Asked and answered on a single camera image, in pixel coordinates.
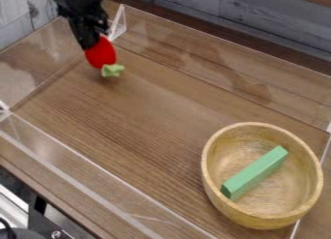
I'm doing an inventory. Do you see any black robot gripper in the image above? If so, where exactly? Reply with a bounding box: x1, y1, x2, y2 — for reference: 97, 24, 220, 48
54, 0, 109, 50

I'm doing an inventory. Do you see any red plush strawberry toy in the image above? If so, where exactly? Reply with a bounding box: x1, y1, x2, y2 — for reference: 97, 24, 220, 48
84, 36, 124, 77

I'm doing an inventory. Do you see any clear acrylic table barrier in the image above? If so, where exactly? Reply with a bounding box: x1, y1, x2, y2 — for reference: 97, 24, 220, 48
0, 101, 216, 239

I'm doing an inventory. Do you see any green rectangular block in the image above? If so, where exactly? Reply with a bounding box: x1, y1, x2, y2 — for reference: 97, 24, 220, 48
220, 146, 288, 201

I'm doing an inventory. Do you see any wooden oval bowl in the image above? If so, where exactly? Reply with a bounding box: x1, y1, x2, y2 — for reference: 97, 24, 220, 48
200, 122, 323, 230

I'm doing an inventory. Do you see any clear acrylic corner bracket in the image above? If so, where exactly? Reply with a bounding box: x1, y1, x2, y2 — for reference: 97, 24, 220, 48
106, 5, 126, 42

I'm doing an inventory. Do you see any black metal table frame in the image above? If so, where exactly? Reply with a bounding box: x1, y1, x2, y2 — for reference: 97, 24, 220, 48
0, 164, 88, 239

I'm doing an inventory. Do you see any black cable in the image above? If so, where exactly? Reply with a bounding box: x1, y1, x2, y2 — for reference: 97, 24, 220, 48
0, 217, 18, 239

